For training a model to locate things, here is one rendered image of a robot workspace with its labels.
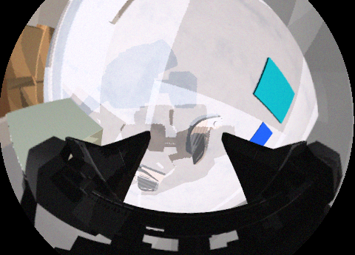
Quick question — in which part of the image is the teal rectangular plate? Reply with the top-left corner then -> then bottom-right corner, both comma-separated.
252,57 -> 295,123

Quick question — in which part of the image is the blue rectangular plate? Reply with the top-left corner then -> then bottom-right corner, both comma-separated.
250,123 -> 273,146

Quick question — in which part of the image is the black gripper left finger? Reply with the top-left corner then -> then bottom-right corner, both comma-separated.
65,130 -> 151,202

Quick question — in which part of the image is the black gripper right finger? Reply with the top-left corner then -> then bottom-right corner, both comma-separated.
221,132 -> 307,204

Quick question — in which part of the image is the white flat bar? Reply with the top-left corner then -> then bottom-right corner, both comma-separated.
107,0 -> 133,24

